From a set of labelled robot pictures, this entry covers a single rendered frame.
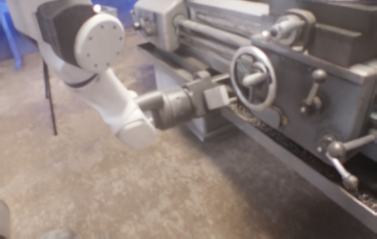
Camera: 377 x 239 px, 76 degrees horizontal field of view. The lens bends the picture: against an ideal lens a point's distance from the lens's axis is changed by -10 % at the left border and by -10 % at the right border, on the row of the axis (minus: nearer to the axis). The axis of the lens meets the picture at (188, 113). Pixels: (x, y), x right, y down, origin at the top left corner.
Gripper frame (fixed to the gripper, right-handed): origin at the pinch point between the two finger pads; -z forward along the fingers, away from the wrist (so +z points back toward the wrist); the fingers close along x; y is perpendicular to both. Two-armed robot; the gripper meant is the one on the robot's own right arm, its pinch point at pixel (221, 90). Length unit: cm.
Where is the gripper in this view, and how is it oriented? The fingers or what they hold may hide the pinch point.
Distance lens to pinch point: 66.5
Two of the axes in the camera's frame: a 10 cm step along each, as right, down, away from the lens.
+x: -3.1, -9.5, -0.8
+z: -8.7, 3.2, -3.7
